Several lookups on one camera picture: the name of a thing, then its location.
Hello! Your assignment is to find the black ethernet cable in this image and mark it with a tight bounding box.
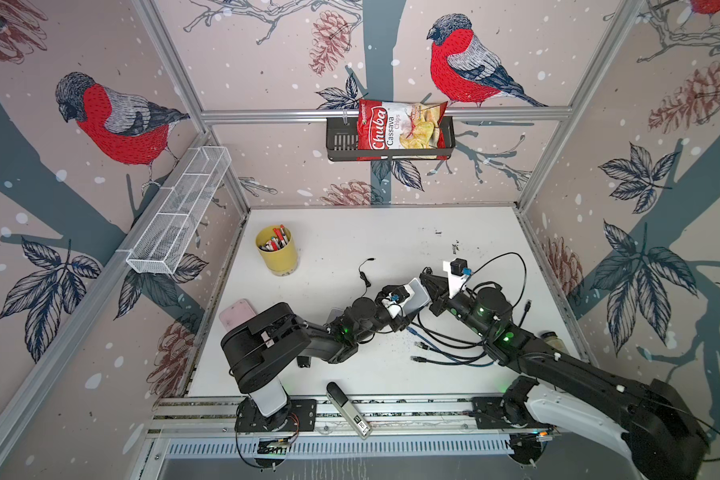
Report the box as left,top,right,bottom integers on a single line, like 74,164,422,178
404,314,505,367

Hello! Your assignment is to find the white wire mesh shelf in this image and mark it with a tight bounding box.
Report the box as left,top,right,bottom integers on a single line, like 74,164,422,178
126,146,231,275

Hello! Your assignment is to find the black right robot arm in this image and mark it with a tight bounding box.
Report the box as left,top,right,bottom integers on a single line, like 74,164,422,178
419,268,709,479

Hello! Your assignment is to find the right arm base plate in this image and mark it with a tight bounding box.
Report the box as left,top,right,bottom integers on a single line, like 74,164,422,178
470,396,553,431

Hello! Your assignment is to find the blue ethernet cable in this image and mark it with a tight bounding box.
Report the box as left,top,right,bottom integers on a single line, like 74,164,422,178
403,325,499,368

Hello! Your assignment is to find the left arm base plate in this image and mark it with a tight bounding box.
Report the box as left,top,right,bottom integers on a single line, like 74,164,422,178
235,397,317,433

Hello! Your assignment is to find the red cassava chips bag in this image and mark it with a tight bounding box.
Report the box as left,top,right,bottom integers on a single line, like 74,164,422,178
357,100,447,149

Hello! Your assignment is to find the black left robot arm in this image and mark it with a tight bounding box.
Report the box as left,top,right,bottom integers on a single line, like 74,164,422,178
220,284,415,425

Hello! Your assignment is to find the black power adapter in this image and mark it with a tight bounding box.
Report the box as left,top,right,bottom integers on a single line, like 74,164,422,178
357,257,375,297
464,251,533,328

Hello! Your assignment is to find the black wall basket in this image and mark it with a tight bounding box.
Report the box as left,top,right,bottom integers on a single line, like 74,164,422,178
326,116,456,162

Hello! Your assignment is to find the yellow cup with pens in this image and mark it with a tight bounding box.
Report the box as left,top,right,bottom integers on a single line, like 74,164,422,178
255,224,299,277

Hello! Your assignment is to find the white network switch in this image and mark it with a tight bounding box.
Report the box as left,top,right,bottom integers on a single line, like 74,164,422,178
400,278,431,316

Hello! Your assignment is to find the black grey remote device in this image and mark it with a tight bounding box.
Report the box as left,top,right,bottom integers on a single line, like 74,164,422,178
326,382,372,440

